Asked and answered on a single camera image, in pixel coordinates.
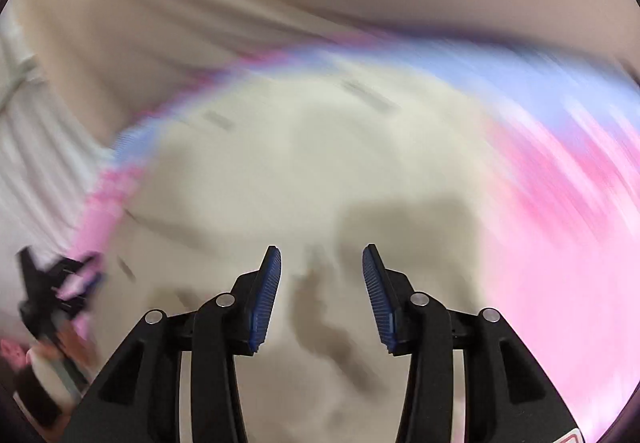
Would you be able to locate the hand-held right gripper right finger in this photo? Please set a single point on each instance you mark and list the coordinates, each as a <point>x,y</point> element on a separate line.
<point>378,295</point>

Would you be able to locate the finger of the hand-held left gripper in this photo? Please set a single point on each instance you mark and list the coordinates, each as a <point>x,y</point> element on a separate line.
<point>37,290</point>

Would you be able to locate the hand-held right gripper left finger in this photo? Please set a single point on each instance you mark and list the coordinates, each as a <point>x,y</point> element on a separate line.
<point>264,295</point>

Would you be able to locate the cream knit sweater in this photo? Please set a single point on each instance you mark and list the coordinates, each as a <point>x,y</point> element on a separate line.
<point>300,173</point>

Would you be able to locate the white curtain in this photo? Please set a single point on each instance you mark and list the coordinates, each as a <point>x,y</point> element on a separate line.
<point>35,173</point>

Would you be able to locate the pink floral bedsheet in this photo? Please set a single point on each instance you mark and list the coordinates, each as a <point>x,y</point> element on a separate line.
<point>560,233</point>

